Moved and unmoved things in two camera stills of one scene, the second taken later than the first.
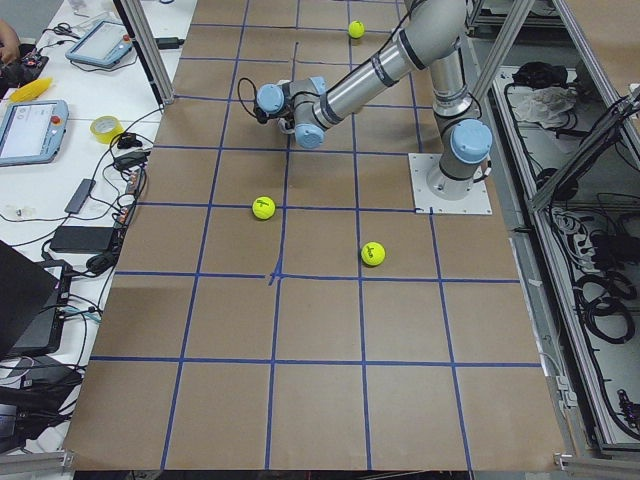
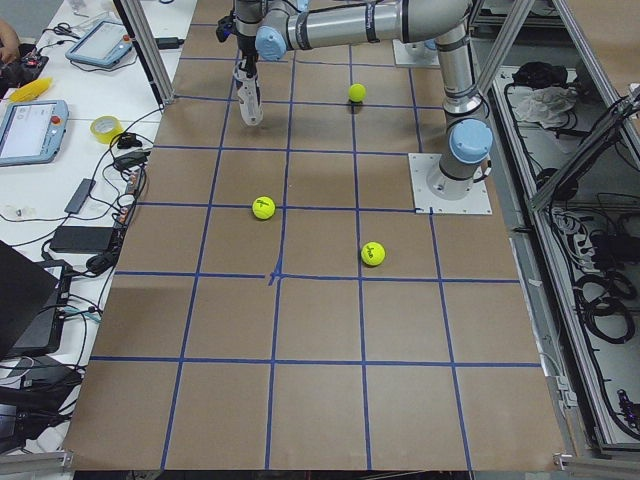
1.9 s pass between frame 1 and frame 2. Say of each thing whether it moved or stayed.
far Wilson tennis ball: stayed
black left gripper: moved
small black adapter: stayed
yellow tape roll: stayed
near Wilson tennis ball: stayed
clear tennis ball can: moved
